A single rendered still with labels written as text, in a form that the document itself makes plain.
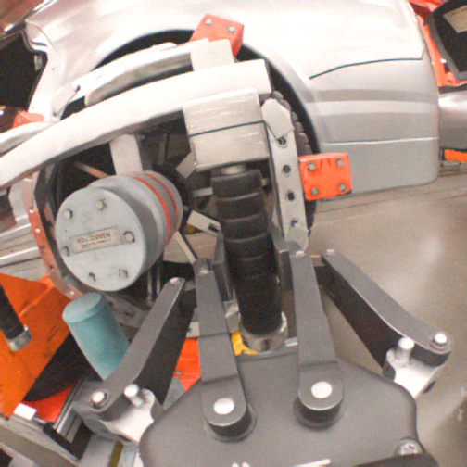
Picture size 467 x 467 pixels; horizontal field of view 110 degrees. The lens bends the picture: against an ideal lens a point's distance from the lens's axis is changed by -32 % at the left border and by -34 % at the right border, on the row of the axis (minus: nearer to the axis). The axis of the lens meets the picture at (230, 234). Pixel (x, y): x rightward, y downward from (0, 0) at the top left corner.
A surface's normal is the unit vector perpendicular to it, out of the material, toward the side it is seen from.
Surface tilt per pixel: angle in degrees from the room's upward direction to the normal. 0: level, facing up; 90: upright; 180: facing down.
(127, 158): 90
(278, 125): 90
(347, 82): 90
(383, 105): 90
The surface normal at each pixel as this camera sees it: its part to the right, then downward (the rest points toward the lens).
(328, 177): -0.01, 0.32
